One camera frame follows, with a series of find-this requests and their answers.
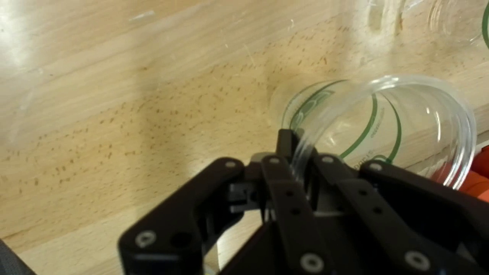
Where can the clear plastic cup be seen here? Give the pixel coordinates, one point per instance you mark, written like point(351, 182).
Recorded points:
point(454, 23)
point(411, 121)

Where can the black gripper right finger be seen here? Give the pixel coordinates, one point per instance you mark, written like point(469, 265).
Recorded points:
point(419, 226)

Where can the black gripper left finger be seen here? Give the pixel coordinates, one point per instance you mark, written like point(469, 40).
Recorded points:
point(174, 236)

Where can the orange toy cup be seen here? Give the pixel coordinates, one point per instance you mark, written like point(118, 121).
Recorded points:
point(475, 182)

